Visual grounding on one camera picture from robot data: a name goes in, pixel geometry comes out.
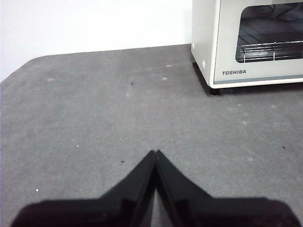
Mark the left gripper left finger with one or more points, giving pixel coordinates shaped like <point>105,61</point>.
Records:
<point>113,208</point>

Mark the cream Toshiba toaster oven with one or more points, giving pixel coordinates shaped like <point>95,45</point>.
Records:
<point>203,35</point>

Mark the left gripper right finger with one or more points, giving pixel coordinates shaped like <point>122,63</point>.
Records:
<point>201,210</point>

